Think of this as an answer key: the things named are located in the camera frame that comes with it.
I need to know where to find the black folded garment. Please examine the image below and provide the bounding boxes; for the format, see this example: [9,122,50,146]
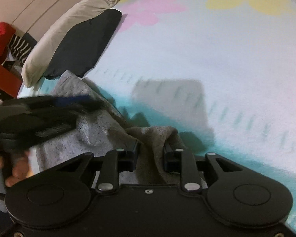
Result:
[43,9,122,80]

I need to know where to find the grey pants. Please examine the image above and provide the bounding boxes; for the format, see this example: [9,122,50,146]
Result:
[30,70,208,189]

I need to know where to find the person's left hand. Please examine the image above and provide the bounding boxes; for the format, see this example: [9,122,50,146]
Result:
[0,151,31,187]

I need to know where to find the red cloth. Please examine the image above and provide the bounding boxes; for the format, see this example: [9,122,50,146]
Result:
[0,22,16,65]

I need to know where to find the white pillow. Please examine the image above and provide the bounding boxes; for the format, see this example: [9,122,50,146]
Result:
[21,0,120,88]

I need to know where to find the floral bed blanket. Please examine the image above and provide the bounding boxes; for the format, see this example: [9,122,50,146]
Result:
[17,0,296,235]

